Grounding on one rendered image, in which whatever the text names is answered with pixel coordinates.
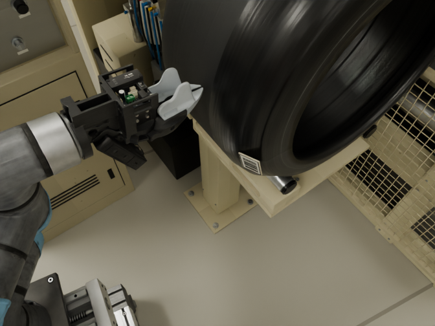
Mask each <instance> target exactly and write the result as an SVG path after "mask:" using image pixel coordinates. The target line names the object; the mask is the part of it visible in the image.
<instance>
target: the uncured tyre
mask: <svg viewBox="0 0 435 326"><path fill-rule="evenodd" d="M162 57H163V62H164V67H165V70H166V69H169V68H175V69H176V70H177V72H178V75H179V77H180V80H181V83H184V82H188V83H189V84H195V85H200V86H202V88H203V93H202V95H201V98H200V99H199V101H198V103H197V104H196V106H195V107H194V108H193V109H192V111H191V112H190V114H191V115H192V116H193V118H194V119H195V120H196V121H197V123H198V124H199V125H200V126H201V127H202V128H203V129H204V130H205V131H206V132H207V134H208V135H209V136H210V137H211V138H212V140H213V141H214V142H215V143H216V144H217V145H218V146H219V147H220V148H221V150H222V151H223V152H224V153H225V154H226V155H227V156H228V157H229V159H231V161H233V163H235V164H237V165H238V166H239V167H241V168H243V169H245V170H246V171H248V172H249V173H252V174H254V175H259V174H257V173H255V172H253V171H251V170H249V169H247V168H244V167H243V166H242V163H241V160H240V156H239V152H240V153H243V154H244V155H247V156H249V157H251V158H254V159H256V160H258V161H260V166H261V169H262V176H277V177H289V176H293V175H297V174H300V173H303V172H306V171H308V170H310V169H313V168H315V167H317V166H318V165H320V164H322V163H323V162H325V161H327V160H329V159H330V158H331V157H333V156H335V155H336V154H337V153H339V152H341V151H342V150H343V149H345V148H346V147H348V146H349V145H350V144H351V143H352V142H354V141H355V140H357V139H358V138H359V137H360V136H361V135H362V134H364V133H365V132H366V131H367V130H369V128H371V126H373V125H374V124H375V123H376V122H377V121H378V120H379V119H380V118H382V117H383V116H384V115H385V114H386V113H387V112H388V111H389V110H390V109H391V108H392V107H393V106H394V105H395V104H396V103H397V102H398V101H399V100H400V99H401V98H402V97H403V95H404V94H405V93H406V92H407V91H408V90H409V89H410V88H411V86H413V85H414V84H415V83H416V81H417V80H418V79H419V78H420V76H421V75H422V74H423V73H424V72H425V71H426V70H427V68H428V67H429V66H430V64H431V63H432V62H433V61H434V60H435V0H167V1H166V6H165V10H164V17H163V22H162Z"/></svg>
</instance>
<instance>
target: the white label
mask: <svg viewBox="0 0 435 326"><path fill-rule="evenodd" d="M239 156H240V160H241V163H242V166H243V167H244V168H247V169H249V170H251V171H253V172H255V173H257V174H259V175H262V169H261V166H260V161H258V160H256V159H254V158H251V157H249V156H247V155H244V154H243V153H240V152H239Z"/></svg>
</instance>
